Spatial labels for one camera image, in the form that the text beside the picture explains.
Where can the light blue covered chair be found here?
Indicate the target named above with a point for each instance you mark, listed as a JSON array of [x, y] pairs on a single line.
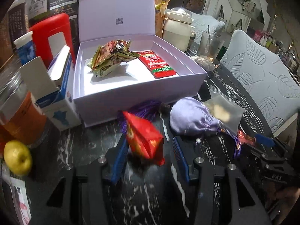
[[206, 25], [264, 79]]

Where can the small red snack packet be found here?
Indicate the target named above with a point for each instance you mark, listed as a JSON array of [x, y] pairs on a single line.
[[143, 138]]

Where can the group of clear food jars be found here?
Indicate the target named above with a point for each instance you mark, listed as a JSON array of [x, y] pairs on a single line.
[[18, 119]]

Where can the green snack packet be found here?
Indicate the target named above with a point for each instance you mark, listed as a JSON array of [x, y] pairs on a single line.
[[105, 66]]

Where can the white pink packet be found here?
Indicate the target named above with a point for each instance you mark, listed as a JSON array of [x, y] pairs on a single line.
[[20, 196]]

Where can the purple satin pouch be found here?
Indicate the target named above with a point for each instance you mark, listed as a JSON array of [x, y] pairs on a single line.
[[192, 117]]

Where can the large red snack packet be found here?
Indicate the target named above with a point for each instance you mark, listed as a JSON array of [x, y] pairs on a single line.
[[159, 65]]

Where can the blue white medicine box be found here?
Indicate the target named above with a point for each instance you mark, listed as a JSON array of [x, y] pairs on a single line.
[[63, 117]]

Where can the thin red sachet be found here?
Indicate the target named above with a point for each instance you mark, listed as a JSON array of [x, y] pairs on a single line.
[[246, 137]]

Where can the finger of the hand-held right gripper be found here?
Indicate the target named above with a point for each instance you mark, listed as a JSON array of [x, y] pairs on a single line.
[[256, 153], [264, 140]]

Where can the lavender gift box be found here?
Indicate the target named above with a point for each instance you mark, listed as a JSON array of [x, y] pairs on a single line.
[[117, 4]]

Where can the star wall decoration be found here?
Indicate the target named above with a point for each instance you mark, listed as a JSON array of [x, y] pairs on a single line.
[[247, 3]]

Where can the red canister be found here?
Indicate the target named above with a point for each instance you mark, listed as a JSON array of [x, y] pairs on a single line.
[[42, 31]]

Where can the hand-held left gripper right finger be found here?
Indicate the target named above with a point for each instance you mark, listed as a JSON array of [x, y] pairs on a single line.
[[181, 160]]

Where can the orange snack bag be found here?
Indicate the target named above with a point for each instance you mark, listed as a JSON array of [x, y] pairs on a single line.
[[163, 2]]

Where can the row of cosmetic bottles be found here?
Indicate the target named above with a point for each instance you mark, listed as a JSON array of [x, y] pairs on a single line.
[[271, 42]]

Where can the glass cup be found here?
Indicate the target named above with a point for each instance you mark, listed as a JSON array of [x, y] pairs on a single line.
[[211, 45]]

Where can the brown snack packet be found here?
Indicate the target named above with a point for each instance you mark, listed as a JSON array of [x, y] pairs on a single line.
[[114, 46]]

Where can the yellow apple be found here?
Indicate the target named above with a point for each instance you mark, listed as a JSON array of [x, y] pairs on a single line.
[[17, 157]]

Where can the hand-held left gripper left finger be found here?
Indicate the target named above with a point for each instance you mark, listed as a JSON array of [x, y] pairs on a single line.
[[118, 161]]

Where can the blue tube white cap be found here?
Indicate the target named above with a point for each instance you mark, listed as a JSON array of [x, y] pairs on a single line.
[[27, 51]]

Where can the person's right hand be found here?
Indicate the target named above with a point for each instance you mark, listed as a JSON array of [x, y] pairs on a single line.
[[283, 201]]

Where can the clear plastic bag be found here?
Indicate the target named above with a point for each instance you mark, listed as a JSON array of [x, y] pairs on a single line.
[[225, 110]]

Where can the cream thermos bottle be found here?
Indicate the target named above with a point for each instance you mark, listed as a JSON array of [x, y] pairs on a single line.
[[175, 32]]

